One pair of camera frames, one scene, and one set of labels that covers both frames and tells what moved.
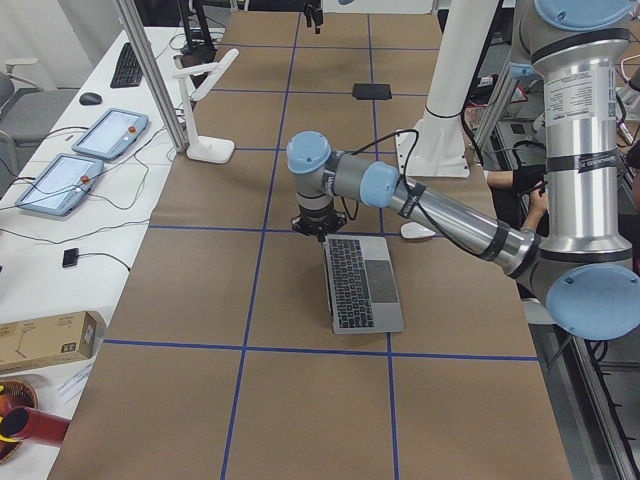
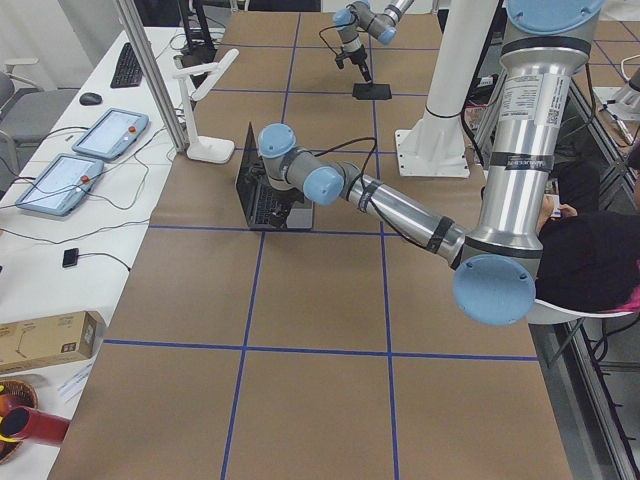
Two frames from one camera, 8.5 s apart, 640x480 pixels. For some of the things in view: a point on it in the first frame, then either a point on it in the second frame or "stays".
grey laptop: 362,289 to 265,206
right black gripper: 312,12 to 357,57
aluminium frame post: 133,23 stays
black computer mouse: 90,98 stays
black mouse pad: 371,91 stays
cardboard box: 50,340 stays
